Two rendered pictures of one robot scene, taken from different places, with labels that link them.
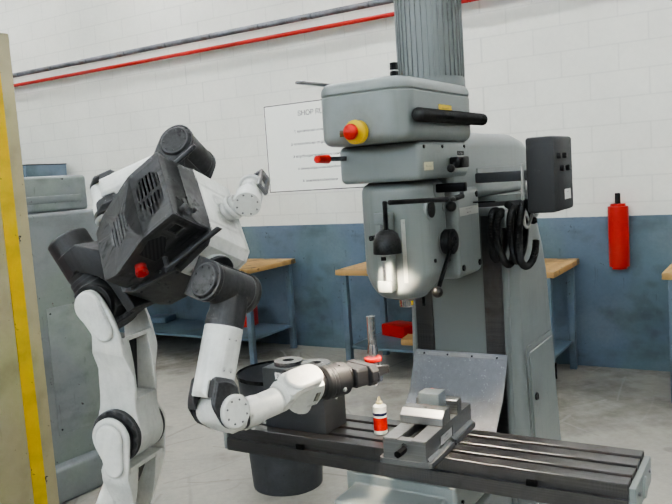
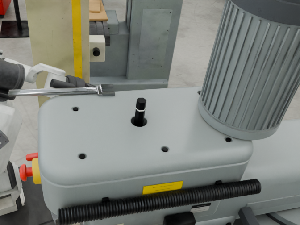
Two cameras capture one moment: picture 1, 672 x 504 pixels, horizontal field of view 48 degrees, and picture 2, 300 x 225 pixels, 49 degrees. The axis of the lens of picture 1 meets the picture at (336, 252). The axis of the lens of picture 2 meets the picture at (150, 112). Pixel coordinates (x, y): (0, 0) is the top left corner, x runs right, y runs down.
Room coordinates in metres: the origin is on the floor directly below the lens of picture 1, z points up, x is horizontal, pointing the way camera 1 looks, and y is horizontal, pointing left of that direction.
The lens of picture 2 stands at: (1.65, -0.55, 2.39)
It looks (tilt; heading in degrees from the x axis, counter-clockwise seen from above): 40 degrees down; 39
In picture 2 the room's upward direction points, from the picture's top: 9 degrees clockwise
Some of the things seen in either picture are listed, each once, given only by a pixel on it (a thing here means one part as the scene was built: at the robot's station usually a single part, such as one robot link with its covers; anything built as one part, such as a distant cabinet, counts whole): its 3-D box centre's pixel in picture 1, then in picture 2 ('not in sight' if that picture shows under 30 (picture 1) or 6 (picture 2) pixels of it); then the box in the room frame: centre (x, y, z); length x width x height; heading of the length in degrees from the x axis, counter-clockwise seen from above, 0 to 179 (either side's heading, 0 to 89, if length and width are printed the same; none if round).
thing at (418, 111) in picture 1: (451, 117); (165, 198); (2.03, -0.33, 1.79); 0.45 x 0.04 x 0.04; 149
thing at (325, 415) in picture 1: (304, 393); not in sight; (2.25, 0.13, 1.00); 0.22 x 0.12 x 0.20; 58
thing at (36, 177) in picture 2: (356, 132); (38, 170); (1.88, -0.07, 1.76); 0.06 x 0.02 x 0.06; 59
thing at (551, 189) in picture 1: (551, 173); not in sight; (2.16, -0.63, 1.62); 0.20 x 0.09 x 0.21; 149
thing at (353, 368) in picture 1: (347, 377); not in sight; (1.93, -0.01, 1.13); 0.13 x 0.12 x 0.10; 39
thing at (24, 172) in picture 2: (351, 131); (27, 172); (1.86, -0.06, 1.76); 0.04 x 0.03 x 0.04; 59
